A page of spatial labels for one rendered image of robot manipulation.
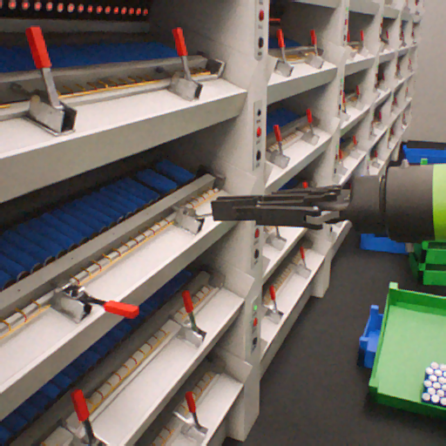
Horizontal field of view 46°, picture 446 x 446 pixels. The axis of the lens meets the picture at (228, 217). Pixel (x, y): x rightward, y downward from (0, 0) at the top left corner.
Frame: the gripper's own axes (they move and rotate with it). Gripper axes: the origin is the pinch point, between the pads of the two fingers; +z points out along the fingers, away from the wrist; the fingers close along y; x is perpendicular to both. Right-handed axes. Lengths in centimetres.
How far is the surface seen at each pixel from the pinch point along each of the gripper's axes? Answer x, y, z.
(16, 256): 2.9, -26.3, 15.0
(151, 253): -2.8, -10.4, 8.7
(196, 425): -38.8, -0.4, 13.6
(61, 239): 2.6, -20.0, 14.3
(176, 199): 1.1, 1.5, 10.7
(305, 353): -58, 55, 12
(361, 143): -19, 158, 12
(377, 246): -57, 135, 4
